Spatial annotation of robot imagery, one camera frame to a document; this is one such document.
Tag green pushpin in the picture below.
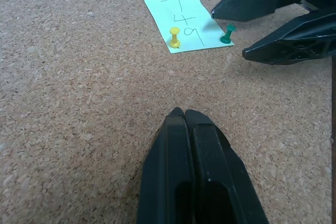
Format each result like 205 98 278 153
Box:
219 24 237 45

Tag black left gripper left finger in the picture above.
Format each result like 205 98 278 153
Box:
137 106 197 224

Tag green paper note with writing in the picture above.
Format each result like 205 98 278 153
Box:
143 0 235 55

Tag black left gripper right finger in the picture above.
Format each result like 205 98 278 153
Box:
184 109 270 224

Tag cork board with wooden frame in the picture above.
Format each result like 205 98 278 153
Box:
0 0 336 224

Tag yellow pushpin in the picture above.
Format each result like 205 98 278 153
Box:
169 27 182 50

